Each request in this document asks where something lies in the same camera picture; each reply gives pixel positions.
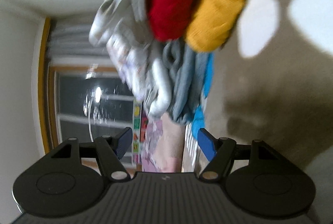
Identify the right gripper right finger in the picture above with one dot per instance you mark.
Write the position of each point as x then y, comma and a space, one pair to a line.
221, 154

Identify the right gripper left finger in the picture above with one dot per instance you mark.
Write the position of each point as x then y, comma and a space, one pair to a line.
108, 151

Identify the grey folded clothes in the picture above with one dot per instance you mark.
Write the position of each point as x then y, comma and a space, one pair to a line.
167, 78

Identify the purple floral quilt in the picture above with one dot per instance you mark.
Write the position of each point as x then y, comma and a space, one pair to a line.
152, 134

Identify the colourful alphabet foam mat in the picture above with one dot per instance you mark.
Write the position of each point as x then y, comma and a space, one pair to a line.
140, 122

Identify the cartoon mouse bed sheet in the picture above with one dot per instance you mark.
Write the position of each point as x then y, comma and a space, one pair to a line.
273, 81

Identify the grey sheer curtain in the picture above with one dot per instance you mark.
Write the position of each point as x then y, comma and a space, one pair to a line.
69, 45

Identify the white curved tube frame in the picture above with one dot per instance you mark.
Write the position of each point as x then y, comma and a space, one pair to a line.
87, 111

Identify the window with wooden frame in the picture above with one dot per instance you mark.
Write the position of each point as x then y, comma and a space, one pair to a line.
84, 96

